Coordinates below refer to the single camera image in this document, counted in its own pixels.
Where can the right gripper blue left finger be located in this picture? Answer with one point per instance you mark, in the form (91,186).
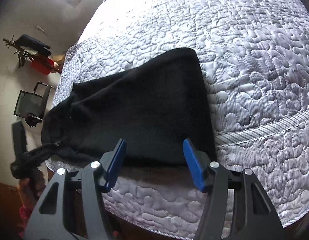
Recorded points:
(114,164)

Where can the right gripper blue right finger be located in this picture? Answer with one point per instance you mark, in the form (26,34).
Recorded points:
(197,163)

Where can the black pants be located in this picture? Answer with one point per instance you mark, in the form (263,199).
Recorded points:
(154,108)

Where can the left hand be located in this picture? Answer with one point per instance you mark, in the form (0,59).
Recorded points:
(30,189)

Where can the black mesh chair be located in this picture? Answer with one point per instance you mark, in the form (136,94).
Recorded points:
(32,106)

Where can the red hanging garment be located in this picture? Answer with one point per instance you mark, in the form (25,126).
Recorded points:
(44,65)

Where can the wooden coat rack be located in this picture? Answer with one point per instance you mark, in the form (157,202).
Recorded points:
(26,53)

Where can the black hanging garment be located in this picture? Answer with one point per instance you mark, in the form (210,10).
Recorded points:
(28,41)

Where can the quilted lavender bedspread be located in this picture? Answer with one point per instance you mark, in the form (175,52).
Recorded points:
(254,57)

